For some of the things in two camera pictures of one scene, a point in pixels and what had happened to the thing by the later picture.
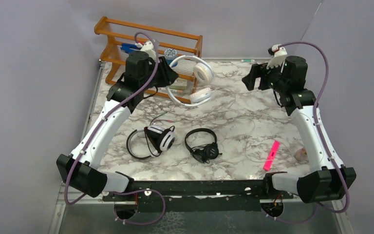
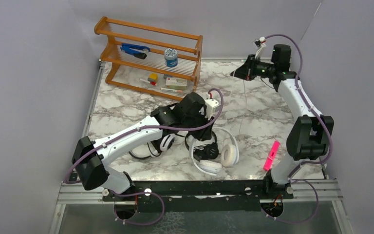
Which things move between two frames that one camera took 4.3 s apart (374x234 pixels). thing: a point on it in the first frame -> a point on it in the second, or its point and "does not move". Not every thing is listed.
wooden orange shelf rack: (180, 50) does not move
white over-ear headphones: (204, 73) -> (230, 156)
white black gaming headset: (161, 139) does not move
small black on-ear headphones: (204, 153) does not move
